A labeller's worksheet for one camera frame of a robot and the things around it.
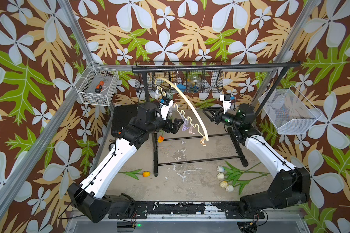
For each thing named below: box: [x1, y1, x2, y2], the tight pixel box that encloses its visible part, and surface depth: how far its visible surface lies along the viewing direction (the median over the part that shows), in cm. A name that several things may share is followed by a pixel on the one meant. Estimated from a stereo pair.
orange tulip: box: [157, 131, 165, 144], surface depth 84 cm
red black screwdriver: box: [94, 80, 105, 94], surface depth 82 cm
